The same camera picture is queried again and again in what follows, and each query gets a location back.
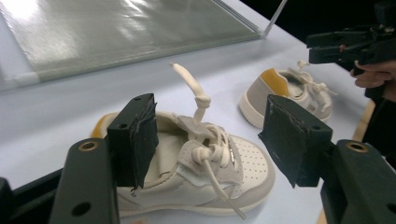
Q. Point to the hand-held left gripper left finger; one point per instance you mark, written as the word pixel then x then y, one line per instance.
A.
pixel 87 183

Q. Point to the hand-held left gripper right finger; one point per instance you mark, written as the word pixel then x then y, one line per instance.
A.
pixel 351 180

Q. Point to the white sneaker with yellow heel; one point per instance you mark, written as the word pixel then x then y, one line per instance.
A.
pixel 264 93
pixel 193 186

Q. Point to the clear acrylic panel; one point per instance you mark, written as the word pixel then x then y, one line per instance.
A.
pixel 124 34

